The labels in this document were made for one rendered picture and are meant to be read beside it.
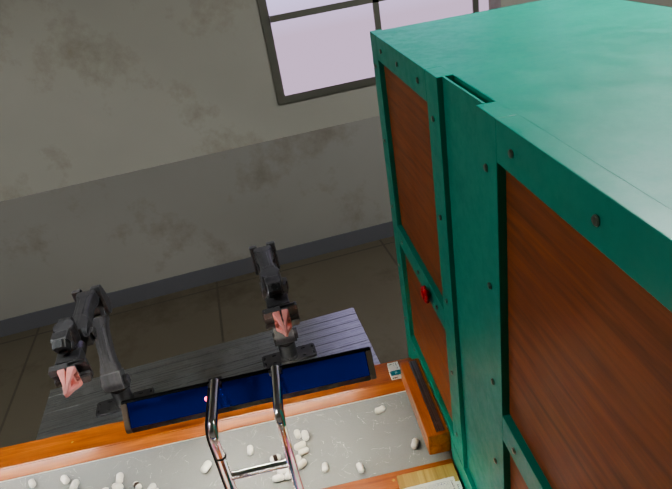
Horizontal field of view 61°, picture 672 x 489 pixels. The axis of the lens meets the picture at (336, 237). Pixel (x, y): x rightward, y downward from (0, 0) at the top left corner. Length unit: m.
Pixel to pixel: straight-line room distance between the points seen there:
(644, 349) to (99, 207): 3.56
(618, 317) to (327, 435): 1.27
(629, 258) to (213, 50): 3.23
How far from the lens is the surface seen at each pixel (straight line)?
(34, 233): 4.03
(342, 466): 1.70
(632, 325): 0.60
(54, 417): 2.36
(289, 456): 1.41
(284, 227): 3.98
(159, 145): 3.74
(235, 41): 3.61
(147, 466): 1.90
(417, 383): 1.71
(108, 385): 2.15
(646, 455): 0.67
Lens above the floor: 2.03
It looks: 28 degrees down
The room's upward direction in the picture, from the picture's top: 10 degrees counter-clockwise
